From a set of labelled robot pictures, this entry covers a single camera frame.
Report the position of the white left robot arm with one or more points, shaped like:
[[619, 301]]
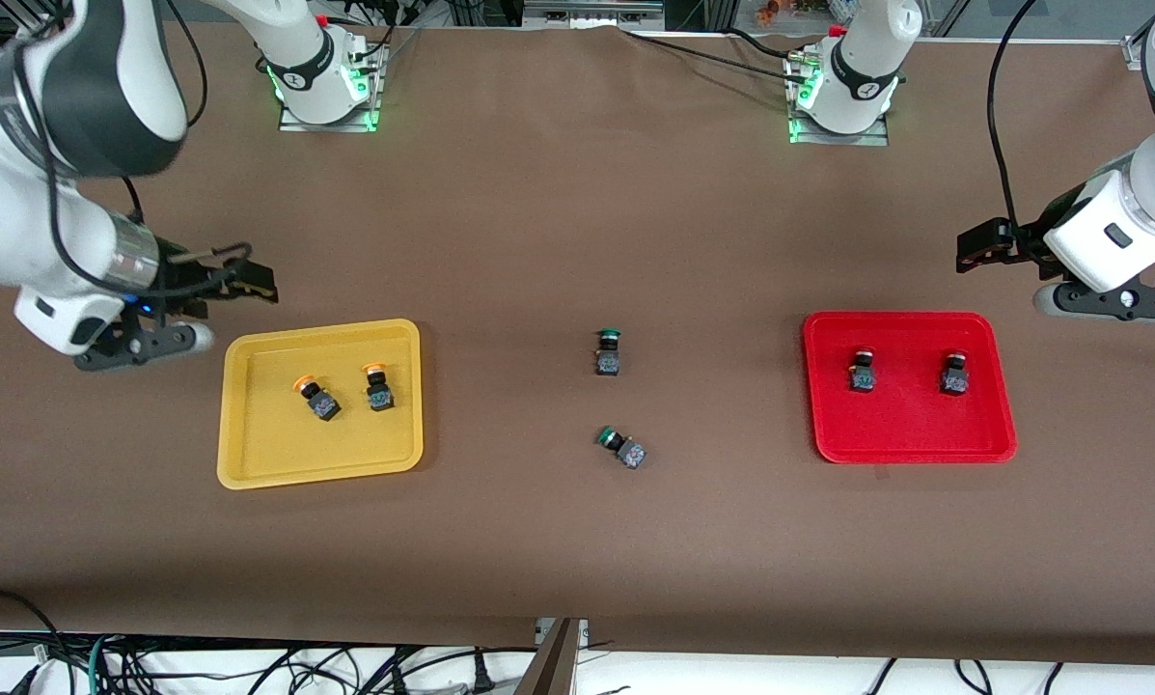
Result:
[[1146, 193]]

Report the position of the green push button switch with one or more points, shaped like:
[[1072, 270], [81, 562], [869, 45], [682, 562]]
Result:
[[608, 362], [631, 454]]

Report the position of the red push button switch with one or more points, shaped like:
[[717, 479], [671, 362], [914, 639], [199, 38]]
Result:
[[863, 379], [954, 382]]

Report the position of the angled metal support beam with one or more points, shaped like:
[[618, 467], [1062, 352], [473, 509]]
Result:
[[553, 671]]

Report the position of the brown table cover mat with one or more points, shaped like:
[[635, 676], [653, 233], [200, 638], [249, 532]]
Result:
[[577, 541]]

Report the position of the red plastic tray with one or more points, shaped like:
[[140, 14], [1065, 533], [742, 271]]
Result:
[[910, 425]]

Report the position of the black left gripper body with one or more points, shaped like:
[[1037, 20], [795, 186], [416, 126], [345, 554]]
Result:
[[1024, 241]]

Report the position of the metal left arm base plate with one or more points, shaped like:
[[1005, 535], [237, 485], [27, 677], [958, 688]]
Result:
[[871, 138]]

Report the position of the yellow plastic tray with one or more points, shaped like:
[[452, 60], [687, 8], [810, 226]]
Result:
[[268, 444]]

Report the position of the yellow push button switch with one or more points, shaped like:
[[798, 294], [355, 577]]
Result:
[[324, 405], [379, 396]]

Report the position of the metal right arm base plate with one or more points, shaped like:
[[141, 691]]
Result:
[[292, 124]]

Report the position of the grey metal rail fixture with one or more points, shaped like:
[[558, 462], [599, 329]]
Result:
[[591, 12]]

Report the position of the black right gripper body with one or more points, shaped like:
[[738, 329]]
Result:
[[183, 281]]

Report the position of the aluminium corner bracket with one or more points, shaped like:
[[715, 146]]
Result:
[[1135, 50]]

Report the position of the black power plug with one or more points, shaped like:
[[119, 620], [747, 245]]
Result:
[[481, 676]]

